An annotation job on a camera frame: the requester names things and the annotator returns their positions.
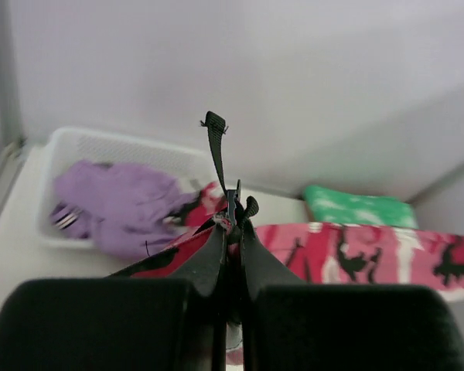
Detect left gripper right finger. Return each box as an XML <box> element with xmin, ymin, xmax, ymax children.
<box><xmin>241</xmin><ymin>223</ymin><xmax>464</xmax><ymax>370</ymax></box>

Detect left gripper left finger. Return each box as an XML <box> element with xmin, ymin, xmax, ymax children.
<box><xmin>0</xmin><ymin>227</ymin><xmax>227</xmax><ymax>370</ymax></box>

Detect green tie-dye folded trousers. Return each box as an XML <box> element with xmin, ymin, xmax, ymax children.
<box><xmin>303</xmin><ymin>185</ymin><xmax>418</xmax><ymax>229</ymax></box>

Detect white plastic basket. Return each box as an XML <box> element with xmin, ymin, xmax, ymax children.
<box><xmin>34</xmin><ymin>127</ymin><xmax>215</xmax><ymax>250</ymax></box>

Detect pink camouflage trousers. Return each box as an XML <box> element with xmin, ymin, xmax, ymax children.
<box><xmin>0</xmin><ymin>111</ymin><xmax>464</xmax><ymax>352</ymax></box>

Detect left aluminium frame post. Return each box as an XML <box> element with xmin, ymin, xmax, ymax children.
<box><xmin>0</xmin><ymin>1</ymin><xmax>26</xmax><ymax>215</ymax></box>

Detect lilac trousers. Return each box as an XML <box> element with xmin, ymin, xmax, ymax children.
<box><xmin>49</xmin><ymin>160</ymin><xmax>199</xmax><ymax>260</ymax></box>

